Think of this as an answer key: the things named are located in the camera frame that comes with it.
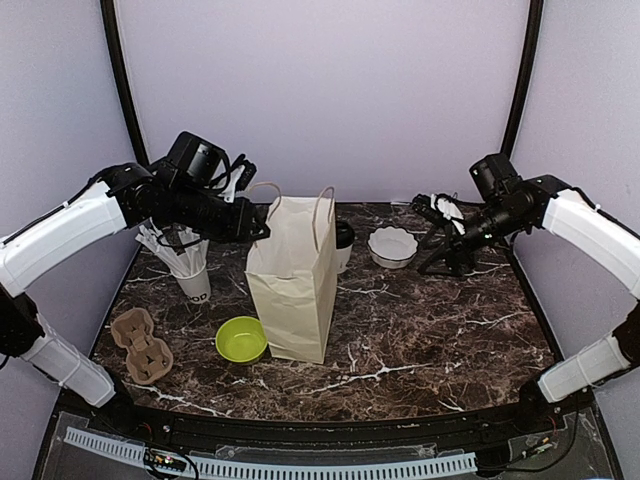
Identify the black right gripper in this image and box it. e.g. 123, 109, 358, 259
418, 200, 528, 277

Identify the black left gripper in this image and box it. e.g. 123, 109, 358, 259
167, 182, 271, 243

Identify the brown paper takeout bag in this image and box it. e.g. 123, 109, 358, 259
245, 186, 337, 364

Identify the black plastic cup lid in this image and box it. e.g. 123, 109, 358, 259
336, 221, 355, 250

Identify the brown cardboard cup carrier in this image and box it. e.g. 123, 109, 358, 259
111, 308, 174, 385

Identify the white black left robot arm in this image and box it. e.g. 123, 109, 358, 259
1, 163, 270, 436

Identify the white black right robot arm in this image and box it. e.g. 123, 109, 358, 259
411, 174, 639, 434

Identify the bundle of white wrapped straws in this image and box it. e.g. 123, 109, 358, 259
135, 225, 209, 278

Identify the white scalloped ceramic bowl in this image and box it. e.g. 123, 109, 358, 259
367, 226, 418, 269

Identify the white cup holding straws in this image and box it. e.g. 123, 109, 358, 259
173, 266, 211, 304

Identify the lime green bowl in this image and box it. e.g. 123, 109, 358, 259
215, 316, 268, 364

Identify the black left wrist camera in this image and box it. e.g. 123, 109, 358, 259
167, 131, 228, 186

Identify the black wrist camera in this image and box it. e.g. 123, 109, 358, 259
167, 131, 228, 186
469, 153, 522, 202

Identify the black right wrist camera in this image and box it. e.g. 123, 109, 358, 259
469, 153, 522, 202

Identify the black front table rail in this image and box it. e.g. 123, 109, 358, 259
54, 387, 596, 456

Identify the black corner frame post left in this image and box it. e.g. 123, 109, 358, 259
99, 0, 155, 166

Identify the black corner frame post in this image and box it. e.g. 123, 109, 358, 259
99, 0, 155, 166
500, 0, 544, 158

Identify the white slotted cable duct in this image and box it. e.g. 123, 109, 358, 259
63, 427, 478, 479

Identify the black corner frame post right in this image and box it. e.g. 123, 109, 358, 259
500, 0, 544, 158

